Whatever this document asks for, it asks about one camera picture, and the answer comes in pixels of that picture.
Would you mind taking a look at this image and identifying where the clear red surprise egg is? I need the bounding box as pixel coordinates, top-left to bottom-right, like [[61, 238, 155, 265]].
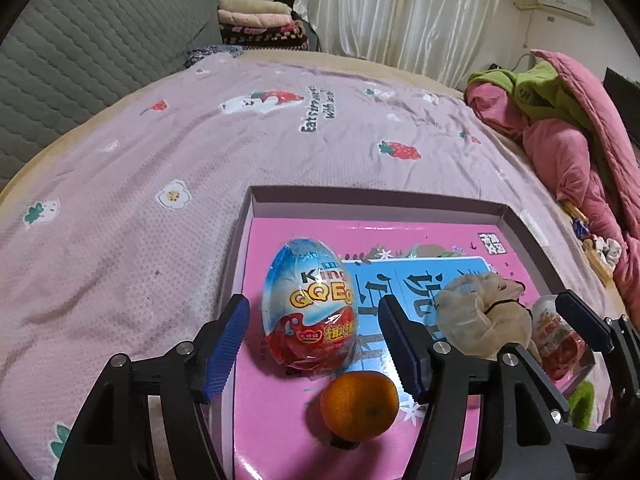
[[530, 295, 586, 382]]

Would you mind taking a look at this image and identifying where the green fuzzy scrunchie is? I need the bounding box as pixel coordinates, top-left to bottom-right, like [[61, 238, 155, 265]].
[[567, 380, 596, 430]]

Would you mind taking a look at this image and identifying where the orange mandarin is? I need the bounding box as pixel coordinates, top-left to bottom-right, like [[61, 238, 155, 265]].
[[320, 370, 399, 443]]

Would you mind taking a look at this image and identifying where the blue red surprise egg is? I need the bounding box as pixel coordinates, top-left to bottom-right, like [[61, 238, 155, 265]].
[[262, 238, 358, 375]]

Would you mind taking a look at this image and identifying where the white patterned cloth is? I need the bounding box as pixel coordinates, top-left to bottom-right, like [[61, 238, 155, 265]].
[[592, 236, 622, 271]]

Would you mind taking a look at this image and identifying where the pink strawberry print blanket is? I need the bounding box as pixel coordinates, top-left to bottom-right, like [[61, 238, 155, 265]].
[[1, 54, 617, 479]]

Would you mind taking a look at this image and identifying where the grey box lid tray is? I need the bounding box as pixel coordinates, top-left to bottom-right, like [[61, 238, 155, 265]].
[[208, 186, 564, 479]]

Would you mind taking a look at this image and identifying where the pink quilted comforter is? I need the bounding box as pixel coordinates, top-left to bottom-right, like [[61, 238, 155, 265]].
[[464, 49, 639, 322]]

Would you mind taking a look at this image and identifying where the green garment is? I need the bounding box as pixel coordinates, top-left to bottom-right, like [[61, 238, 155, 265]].
[[465, 61, 594, 132]]

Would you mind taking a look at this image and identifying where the black television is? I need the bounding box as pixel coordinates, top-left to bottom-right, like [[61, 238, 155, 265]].
[[603, 67, 640, 146]]

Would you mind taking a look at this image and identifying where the blue patterned cloth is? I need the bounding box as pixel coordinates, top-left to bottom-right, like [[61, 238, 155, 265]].
[[184, 44, 244, 68]]

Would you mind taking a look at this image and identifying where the white air conditioner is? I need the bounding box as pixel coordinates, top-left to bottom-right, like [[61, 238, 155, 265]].
[[537, 0, 594, 25]]

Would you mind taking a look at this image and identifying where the stack of folded blankets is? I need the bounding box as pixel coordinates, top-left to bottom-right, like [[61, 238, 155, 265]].
[[217, 0, 311, 51]]

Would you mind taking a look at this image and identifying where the white satin curtain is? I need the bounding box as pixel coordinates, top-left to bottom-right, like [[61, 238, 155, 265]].
[[294, 0, 499, 87]]

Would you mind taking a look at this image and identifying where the grey quilted headboard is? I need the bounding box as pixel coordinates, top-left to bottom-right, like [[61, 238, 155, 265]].
[[1, 0, 221, 184]]

